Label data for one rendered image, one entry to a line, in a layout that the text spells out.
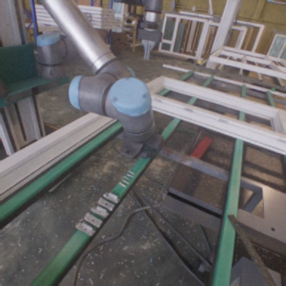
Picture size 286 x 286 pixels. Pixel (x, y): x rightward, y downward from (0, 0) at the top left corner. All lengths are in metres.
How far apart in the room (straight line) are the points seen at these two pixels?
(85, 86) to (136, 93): 0.14
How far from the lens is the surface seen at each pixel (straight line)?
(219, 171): 0.84
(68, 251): 0.51
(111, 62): 0.61
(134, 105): 0.41
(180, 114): 1.08
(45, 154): 0.70
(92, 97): 0.47
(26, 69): 1.54
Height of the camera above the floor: 1.33
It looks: 35 degrees down
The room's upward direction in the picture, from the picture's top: 9 degrees clockwise
